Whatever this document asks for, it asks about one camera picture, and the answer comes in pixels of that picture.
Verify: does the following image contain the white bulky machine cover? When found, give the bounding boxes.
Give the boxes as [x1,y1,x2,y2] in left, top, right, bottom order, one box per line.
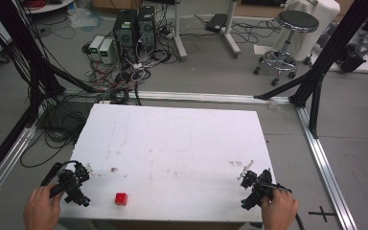
[272,0,342,62]

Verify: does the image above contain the slim black computer tower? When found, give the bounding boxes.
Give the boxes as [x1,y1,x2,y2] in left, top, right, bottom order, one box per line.
[136,5,157,53]

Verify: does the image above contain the tangle of floor cables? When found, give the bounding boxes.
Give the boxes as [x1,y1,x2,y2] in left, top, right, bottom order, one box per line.
[80,41,175,106]

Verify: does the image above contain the black device on white board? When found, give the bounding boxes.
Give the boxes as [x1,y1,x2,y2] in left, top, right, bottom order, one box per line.
[334,41,368,74]

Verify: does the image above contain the black frame post with cables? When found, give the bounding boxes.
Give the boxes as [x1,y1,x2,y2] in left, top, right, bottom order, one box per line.
[0,0,104,190]

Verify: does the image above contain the person's right hand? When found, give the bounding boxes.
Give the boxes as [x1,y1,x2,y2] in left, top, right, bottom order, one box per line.
[260,188,300,230]

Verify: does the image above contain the clear plastic bag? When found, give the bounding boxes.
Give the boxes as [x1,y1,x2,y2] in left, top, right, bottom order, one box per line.
[66,7,104,31]

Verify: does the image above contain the aluminium floor rail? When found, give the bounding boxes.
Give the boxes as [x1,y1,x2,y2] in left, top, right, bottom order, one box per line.
[0,104,46,217]
[296,105,359,230]
[64,89,292,105]

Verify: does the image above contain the person's left hand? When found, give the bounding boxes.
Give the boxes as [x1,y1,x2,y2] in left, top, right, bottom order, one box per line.
[23,184,65,230]

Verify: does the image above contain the red cube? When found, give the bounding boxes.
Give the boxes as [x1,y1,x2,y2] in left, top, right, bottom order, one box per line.
[114,192,129,206]

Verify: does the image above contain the black frame post with braces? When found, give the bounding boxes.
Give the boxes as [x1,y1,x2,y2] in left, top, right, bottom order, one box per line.
[253,0,368,140]

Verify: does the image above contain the large black computer tower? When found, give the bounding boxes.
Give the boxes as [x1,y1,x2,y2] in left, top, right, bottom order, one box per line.
[112,8,139,64]

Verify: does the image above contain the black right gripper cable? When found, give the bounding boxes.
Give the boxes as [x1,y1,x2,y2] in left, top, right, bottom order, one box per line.
[294,212,307,230]

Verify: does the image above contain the black cable loops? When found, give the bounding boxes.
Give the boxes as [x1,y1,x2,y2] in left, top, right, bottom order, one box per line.
[19,101,92,169]

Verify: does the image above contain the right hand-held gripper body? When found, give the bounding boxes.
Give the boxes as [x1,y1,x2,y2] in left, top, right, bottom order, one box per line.
[240,169,293,211]

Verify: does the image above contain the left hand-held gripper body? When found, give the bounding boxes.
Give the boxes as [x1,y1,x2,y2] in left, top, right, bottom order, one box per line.
[49,161,92,208]

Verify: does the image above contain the chrome stool with black seat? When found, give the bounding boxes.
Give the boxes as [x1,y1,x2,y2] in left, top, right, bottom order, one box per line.
[253,10,320,87]

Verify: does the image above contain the round white table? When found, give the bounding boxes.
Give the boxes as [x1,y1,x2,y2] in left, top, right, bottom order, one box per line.
[21,0,77,15]

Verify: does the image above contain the white power supply unit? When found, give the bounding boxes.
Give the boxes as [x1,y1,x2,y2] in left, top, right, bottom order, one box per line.
[98,37,115,65]
[88,34,105,60]

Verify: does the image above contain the flat black box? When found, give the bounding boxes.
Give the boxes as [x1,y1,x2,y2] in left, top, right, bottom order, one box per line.
[204,12,229,35]

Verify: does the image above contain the white desk leg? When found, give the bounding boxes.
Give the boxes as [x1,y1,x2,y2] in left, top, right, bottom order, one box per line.
[222,0,242,59]
[172,0,189,62]

